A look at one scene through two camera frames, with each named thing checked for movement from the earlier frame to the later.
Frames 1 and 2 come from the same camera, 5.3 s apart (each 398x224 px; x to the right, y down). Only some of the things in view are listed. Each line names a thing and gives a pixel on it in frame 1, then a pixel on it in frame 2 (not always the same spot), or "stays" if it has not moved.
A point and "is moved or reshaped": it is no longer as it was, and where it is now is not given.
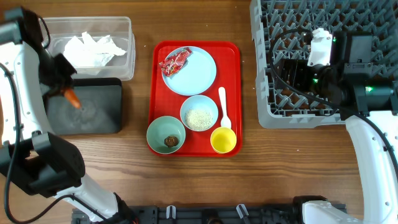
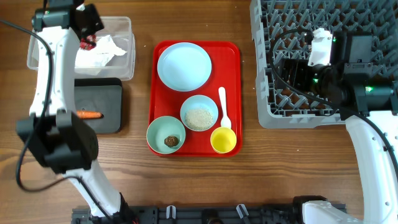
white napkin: [90, 53] stays
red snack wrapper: [173, 63] -> [89, 43]
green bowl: [163, 127] stays
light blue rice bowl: [199, 112] stays
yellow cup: [223, 140] stays
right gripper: [298, 68] stays
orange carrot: [72, 98] is moved or reshaped
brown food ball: [171, 140] stays
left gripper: [66, 79] -> [96, 24]
